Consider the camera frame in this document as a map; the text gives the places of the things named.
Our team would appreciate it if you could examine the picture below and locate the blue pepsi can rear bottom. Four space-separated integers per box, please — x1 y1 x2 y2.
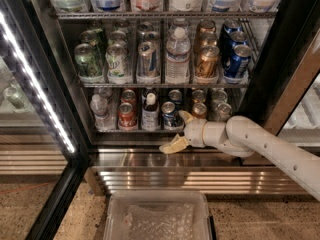
168 89 183 106

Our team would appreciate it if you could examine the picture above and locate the silver can front bottom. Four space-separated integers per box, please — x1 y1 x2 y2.
214 103 232 122

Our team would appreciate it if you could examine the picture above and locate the green can front middle shelf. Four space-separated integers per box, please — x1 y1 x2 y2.
74 43 102 78

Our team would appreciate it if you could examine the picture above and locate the clear water bottle middle shelf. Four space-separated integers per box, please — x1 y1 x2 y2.
165 27 191 84

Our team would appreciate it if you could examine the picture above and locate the gold can middle row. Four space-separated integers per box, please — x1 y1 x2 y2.
198 32 218 48

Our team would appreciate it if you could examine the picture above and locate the blue pepsi can rear middle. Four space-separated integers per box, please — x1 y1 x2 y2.
220 19 242 44

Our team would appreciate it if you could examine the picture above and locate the blue pepsi can middle row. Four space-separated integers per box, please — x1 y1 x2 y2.
222 31 248 62

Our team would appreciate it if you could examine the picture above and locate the silver blue can front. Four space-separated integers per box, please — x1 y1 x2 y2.
138 41 158 78

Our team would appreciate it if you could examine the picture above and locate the clear plastic bin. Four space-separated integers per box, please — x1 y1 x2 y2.
103 190 217 240

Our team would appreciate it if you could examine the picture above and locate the silver can rear bottom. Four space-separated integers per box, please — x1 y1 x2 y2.
211 90 228 109

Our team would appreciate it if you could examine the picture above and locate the red coke can rear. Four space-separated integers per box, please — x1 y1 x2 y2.
121 89 137 106

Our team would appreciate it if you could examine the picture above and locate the red coke can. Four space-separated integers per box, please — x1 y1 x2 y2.
118 103 137 130
121 89 137 106

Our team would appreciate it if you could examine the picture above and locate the dark drink bottle white cap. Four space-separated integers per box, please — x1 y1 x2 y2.
142 93 159 131

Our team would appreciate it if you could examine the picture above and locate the clear water bottle shelf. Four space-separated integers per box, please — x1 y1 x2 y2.
90 94 114 131
165 27 191 84

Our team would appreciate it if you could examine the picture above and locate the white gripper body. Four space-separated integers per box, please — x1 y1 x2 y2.
184 118 207 148

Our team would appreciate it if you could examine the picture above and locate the clear water bottle bottom shelf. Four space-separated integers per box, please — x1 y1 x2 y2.
90 94 114 131

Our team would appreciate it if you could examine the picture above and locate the blue pepsi can front middle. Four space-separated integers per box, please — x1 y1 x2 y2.
223 44 252 80

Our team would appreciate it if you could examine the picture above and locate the white green 7up can front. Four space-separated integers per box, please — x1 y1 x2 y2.
106 43 129 78

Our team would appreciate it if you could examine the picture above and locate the gold can rear bottom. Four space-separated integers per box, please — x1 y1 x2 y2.
192 89 206 104

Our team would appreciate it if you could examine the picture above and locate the red coke can front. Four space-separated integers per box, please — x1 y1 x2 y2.
118 103 137 130

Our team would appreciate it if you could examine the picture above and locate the glass fridge door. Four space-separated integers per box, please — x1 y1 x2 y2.
0 0 89 240

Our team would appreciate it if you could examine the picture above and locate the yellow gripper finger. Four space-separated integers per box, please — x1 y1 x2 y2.
178 110 194 124
159 134 189 154

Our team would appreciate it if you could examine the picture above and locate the gold can front bottom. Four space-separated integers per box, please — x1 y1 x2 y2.
192 103 207 119

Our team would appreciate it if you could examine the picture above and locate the gold can front middle shelf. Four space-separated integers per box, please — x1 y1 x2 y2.
195 45 220 78

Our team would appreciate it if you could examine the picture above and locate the blue pepsi can front bottom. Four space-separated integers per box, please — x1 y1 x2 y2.
161 101 183 130

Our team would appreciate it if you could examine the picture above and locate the green can middle row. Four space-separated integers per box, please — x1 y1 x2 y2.
80 30 103 51

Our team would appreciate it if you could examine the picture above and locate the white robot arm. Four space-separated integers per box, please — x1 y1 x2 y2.
159 110 320 200

